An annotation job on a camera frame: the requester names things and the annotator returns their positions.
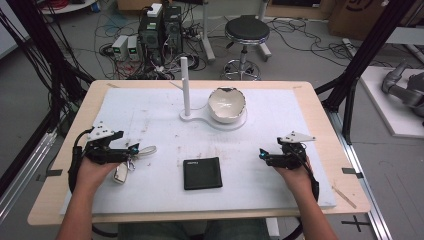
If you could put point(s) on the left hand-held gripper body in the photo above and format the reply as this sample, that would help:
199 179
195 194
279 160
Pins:
103 155

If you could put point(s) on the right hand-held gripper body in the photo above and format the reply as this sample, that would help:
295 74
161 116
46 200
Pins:
290 160

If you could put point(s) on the key bunch with silver fob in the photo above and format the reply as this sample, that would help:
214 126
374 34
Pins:
121 173

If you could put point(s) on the person's right hand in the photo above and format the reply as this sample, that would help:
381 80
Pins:
300 181

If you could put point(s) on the person's left hand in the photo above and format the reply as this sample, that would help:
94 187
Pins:
91 176

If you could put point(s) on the white foam mat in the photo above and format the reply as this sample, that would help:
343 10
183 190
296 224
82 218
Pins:
160 116

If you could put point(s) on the black tape strip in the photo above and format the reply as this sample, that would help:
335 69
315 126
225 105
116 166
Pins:
351 172
53 173

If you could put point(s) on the wooden table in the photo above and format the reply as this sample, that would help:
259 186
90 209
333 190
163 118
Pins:
346 146

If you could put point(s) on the white eggshell-shaped bowl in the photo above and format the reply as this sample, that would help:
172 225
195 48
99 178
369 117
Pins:
226 105

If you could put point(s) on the black wallet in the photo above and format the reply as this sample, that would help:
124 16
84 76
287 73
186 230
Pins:
202 174

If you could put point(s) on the thin wooden stick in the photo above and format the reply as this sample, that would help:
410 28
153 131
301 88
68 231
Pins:
345 197

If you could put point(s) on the white table leg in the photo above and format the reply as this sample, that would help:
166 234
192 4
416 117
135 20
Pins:
272 228

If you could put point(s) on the person's legs in jeans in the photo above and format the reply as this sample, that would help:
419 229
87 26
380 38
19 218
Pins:
160 231

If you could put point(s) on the black tape cross mark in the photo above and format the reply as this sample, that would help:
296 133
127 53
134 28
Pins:
356 223

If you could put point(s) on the grey power supply unit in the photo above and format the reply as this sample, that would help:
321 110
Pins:
119 46
133 46

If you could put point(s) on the white desk leg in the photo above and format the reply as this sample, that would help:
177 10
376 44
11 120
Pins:
208 40
265 46

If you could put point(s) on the white floor platform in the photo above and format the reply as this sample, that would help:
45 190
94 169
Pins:
383 106

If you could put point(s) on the large black computer tower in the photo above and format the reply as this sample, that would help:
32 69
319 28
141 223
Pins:
150 36

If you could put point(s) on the black round stool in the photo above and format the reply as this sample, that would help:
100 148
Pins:
247 30

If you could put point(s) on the small black computer tower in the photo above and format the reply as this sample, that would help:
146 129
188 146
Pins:
172 26

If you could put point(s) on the white box on tower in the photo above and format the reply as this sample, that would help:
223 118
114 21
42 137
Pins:
154 10

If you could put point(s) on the white round table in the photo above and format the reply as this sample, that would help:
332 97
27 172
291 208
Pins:
66 6

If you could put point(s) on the large cardboard box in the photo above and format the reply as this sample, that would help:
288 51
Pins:
360 16

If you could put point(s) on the aluminium rail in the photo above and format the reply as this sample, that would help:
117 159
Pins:
363 186
20 186

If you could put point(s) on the white stand with post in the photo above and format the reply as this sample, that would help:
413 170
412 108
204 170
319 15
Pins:
186 86

